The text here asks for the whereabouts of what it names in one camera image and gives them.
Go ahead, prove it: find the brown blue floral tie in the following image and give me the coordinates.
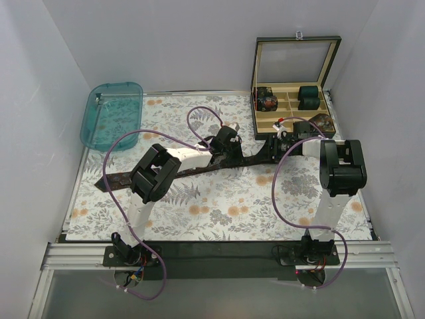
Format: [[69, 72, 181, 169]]
[[106, 156, 270, 191]]

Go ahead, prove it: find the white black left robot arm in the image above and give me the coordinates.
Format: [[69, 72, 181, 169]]
[[112, 123, 244, 266]]

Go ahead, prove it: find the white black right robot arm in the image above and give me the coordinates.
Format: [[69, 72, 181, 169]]
[[271, 118, 367, 267]]

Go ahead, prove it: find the floral patterned table mat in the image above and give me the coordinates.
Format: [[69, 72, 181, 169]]
[[65, 94, 373, 242]]

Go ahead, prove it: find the dark floral rolled tie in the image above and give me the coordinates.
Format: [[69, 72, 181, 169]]
[[256, 96, 278, 112], [254, 86, 274, 98]]

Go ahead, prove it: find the dark green rolled tie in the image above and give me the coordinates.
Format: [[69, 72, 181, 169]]
[[297, 86, 319, 100], [298, 97, 321, 110]]

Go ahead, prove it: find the brown patterned rolled tie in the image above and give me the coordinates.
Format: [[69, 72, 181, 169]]
[[309, 113, 335, 132]]

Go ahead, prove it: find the dark green tie box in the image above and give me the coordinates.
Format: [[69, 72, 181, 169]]
[[250, 33, 342, 140]]

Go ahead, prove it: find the teal transparent plastic tray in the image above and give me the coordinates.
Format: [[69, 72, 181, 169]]
[[80, 82, 143, 152]]

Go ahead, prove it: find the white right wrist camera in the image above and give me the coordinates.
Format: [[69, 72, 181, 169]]
[[272, 118, 288, 140]]

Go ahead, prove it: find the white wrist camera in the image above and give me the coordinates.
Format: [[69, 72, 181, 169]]
[[228, 122, 240, 132], [272, 118, 288, 140]]

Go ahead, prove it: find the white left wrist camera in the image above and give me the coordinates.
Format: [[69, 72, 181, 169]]
[[228, 122, 240, 132]]

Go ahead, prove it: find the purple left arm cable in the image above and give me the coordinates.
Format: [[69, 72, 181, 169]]
[[102, 106, 233, 302]]

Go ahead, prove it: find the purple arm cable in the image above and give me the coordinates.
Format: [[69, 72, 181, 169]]
[[102, 106, 233, 302], [271, 116, 349, 290]]

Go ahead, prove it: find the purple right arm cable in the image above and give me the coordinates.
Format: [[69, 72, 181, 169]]
[[271, 116, 349, 290]]

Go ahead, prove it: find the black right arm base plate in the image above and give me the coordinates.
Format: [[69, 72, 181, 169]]
[[271, 244, 341, 266]]

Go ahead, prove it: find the aluminium frame rail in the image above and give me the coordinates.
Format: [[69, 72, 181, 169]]
[[29, 241, 414, 318]]

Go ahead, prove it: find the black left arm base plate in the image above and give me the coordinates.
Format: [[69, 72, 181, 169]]
[[102, 245, 160, 267]]

